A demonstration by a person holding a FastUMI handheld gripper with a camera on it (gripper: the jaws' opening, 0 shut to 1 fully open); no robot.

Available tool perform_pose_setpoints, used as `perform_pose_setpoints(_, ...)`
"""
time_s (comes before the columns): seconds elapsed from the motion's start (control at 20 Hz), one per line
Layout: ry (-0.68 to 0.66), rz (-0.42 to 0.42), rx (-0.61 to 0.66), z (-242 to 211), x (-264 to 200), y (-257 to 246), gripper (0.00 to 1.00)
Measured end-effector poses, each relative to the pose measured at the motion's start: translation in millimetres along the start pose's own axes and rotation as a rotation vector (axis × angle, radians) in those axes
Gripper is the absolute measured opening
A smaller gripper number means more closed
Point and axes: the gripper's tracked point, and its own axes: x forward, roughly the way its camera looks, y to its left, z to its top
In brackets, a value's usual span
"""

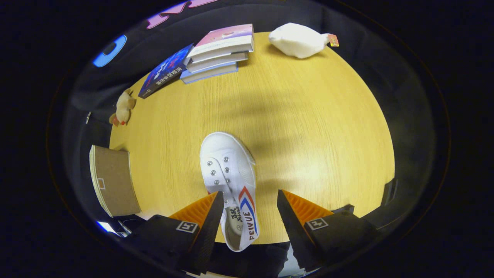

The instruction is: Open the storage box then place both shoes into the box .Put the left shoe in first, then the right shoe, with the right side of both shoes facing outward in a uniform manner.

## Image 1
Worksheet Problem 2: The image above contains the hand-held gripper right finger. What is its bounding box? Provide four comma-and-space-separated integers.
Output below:
276, 189, 381, 273

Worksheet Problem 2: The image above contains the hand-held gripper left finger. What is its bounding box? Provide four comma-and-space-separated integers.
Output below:
123, 190, 225, 275

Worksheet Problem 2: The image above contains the white canvas shoe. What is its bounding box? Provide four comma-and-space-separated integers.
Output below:
200, 132, 260, 252

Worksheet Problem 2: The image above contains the beige fabric storage box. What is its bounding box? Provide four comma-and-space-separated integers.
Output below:
89, 145, 141, 218

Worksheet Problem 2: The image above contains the bright screen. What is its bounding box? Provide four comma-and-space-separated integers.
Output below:
96, 220, 118, 234

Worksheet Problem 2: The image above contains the tan plush dog toy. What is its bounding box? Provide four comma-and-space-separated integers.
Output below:
109, 89, 137, 127

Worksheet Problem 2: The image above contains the light blue book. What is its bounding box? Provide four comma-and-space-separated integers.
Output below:
180, 62, 239, 84

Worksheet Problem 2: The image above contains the dark blue book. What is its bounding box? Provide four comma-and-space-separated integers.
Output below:
138, 43, 194, 99

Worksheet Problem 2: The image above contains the white book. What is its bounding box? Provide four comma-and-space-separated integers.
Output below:
184, 51, 249, 73

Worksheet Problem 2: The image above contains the black backdrop cloth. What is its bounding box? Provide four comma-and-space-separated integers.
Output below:
62, 0, 436, 217

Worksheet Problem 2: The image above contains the white plush toy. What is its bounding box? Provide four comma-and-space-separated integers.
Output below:
268, 22, 340, 59

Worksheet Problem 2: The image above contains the pink cover book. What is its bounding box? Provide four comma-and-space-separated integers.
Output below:
187, 24, 255, 63

